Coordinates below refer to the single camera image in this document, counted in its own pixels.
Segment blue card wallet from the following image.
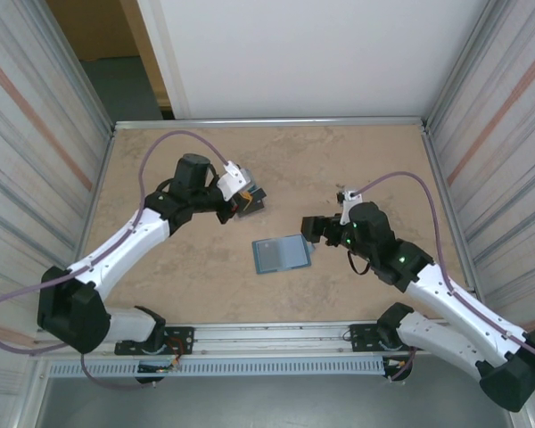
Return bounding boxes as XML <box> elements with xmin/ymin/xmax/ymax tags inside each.
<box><xmin>252</xmin><ymin>235</ymin><xmax>317</xmax><ymax>276</ymax></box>

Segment small circuit board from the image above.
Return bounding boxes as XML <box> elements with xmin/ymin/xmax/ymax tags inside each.
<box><xmin>137</xmin><ymin>361</ymin><xmax>182</xmax><ymax>374</ymax></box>

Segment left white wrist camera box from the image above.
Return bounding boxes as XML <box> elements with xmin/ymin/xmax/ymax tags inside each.
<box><xmin>217</xmin><ymin>160</ymin><xmax>253</xmax><ymax>202</ymax></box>

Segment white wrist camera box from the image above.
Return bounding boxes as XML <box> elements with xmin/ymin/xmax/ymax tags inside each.
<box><xmin>336</xmin><ymin>186</ymin><xmax>362</xmax><ymax>224</ymax></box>
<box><xmin>217</xmin><ymin>160</ymin><xmax>253</xmax><ymax>202</ymax></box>

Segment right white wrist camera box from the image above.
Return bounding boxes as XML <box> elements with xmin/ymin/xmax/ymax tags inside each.
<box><xmin>336</xmin><ymin>186</ymin><xmax>362</xmax><ymax>224</ymax></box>

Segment aluminium table edge rail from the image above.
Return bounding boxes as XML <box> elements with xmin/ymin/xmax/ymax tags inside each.
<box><xmin>113</xmin><ymin>116</ymin><xmax>429</xmax><ymax>131</ymax></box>

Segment aluminium side rail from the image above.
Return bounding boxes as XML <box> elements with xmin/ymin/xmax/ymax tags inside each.
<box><xmin>62</xmin><ymin>127</ymin><xmax>117</xmax><ymax>325</ymax></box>
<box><xmin>421</xmin><ymin>124</ymin><xmax>487</xmax><ymax>317</ymax></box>

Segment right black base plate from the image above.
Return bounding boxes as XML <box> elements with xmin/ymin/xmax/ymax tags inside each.
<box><xmin>350</xmin><ymin>321</ymin><xmax>431</xmax><ymax>353</ymax></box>

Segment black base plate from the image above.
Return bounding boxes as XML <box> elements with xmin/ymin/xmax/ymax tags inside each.
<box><xmin>114</xmin><ymin>326</ymin><xmax>195</xmax><ymax>357</ymax></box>
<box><xmin>350</xmin><ymin>321</ymin><xmax>431</xmax><ymax>353</ymax></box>

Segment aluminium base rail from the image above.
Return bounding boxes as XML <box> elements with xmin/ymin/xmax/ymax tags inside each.
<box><xmin>29</xmin><ymin>318</ymin><xmax>516</xmax><ymax>360</ymax></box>

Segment grey slotted cable duct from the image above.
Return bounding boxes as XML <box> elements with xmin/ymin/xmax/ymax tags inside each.
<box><xmin>47</xmin><ymin>358</ymin><xmax>387</xmax><ymax>379</ymax></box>

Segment white door frame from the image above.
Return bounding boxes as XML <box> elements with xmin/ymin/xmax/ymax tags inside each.
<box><xmin>136</xmin><ymin>0</ymin><xmax>193</xmax><ymax>120</ymax></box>

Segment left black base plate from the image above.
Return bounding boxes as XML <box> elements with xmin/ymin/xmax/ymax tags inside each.
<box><xmin>114</xmin><ymin>326</ymin><xmax>195</xmax><ymax>357</ymax></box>

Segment red wire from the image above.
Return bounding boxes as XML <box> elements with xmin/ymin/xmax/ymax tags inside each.
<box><xmin>167</xmin><ymin>337</ymin><xmax>193</xmax><ymax>358</ymax></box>

